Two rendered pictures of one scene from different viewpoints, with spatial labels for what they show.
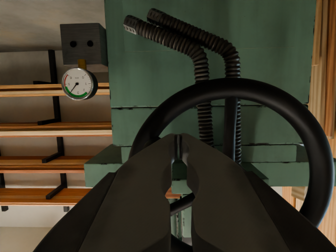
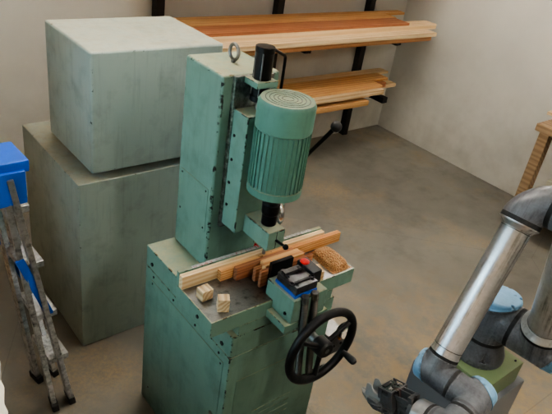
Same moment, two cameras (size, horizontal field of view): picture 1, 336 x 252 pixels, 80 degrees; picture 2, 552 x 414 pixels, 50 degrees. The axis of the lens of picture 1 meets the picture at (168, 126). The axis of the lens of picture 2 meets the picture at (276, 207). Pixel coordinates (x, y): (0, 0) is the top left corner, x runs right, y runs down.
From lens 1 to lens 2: 1.93 m
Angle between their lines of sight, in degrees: 54
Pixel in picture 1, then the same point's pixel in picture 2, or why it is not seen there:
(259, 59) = (254, 368)
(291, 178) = (242, 316)
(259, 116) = (257, 342)
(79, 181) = not seen: outside the picture
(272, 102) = (305, 380)
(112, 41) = not seen: hidden behind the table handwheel
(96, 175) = (347, 277)
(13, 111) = not seen: hidden behind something
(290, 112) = (301, 380)
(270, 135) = (252, 334)
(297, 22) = (233, 392)
